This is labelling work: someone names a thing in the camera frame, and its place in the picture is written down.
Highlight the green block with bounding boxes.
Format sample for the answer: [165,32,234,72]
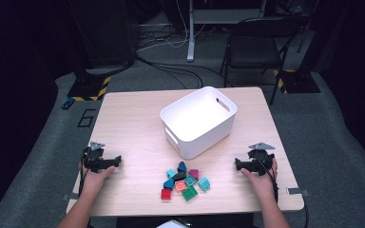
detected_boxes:
[181,185,200,202]

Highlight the black block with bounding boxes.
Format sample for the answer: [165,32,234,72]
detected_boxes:
[172,171,188,182]

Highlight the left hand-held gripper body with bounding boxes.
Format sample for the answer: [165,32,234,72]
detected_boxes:
[82,141,116,174]

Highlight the grey metal table bracket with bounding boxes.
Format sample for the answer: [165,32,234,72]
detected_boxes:
[62,192,83,201]
[285,186,311,197]

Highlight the teal square block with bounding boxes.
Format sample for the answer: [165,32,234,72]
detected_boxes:
[183,174,198,188]

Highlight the white plastic bin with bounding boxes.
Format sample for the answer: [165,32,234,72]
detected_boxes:
[160,85,238,161]

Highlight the person's right hand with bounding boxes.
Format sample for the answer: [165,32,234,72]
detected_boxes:
[240,158,279,199]

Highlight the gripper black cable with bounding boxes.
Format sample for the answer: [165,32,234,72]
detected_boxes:
[78,148,91,196]
[256,156,310,228]

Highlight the person's left hand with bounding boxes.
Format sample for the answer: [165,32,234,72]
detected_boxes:
[81,165,116,198]

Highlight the black folding chair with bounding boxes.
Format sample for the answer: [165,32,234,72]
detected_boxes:
[219,16,301,106]

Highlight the orange block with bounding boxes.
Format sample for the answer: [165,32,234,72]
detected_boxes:
[174,180,187,193]

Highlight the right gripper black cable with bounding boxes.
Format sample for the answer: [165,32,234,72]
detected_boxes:
[256,156,310,228]

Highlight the small blue floor object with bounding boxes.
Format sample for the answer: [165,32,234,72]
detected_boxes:
[60,96,75,111]

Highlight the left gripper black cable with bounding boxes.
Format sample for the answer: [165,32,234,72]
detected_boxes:
[78,148,91,196]

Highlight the black yellow striped base plate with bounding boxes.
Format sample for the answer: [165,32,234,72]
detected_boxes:
[273,68,321,95]
[67,70,112,103]

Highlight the black equipment stand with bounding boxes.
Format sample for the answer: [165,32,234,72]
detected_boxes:
[65,0,138,77]

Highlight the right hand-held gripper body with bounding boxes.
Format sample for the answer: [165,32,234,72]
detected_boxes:
[247,142,276,177]

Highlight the white floor cables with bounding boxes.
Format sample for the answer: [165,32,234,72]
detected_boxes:
[137,0,203,51]

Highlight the light blue block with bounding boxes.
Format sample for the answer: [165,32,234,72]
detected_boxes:
[198,177,211,193]

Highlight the white paper sheet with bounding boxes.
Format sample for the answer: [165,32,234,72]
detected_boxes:
[156,218,188,228]

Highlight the magenta block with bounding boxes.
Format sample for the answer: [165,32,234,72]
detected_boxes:
[188,168,201,181]

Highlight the black floor cables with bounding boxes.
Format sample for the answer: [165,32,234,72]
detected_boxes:
[136,56,226,90]

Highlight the white metal desk frame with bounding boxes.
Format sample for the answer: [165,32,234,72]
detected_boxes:
[186,0,267,63]

